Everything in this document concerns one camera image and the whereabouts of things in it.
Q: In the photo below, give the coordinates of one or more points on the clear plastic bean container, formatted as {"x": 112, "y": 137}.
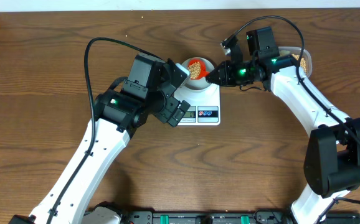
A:
{"x": 306, "y": 61}

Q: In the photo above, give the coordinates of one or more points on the grey round bowl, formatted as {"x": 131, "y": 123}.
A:
{"x": 202, "y": 83}

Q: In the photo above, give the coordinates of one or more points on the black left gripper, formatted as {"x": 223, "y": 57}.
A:
{"x": 165, "y": 114}

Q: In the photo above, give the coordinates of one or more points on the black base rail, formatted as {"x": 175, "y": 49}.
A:
{"x": 214, "y": 217}

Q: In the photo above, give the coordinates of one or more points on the red plastic scoop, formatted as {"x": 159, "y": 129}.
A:
{"x": 197, "y": 69}

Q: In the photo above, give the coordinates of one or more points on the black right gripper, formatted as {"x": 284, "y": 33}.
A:
{"x": 225, "y": 68}

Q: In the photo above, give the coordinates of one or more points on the white digital kitchen scale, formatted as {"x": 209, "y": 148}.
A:
{"x": 204, "y": 107}

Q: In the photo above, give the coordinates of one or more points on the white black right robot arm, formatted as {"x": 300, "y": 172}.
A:
{"x": 332, "y": 161}

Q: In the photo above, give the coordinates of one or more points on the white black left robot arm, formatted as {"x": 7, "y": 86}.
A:
{"x": 116, "y": 115}

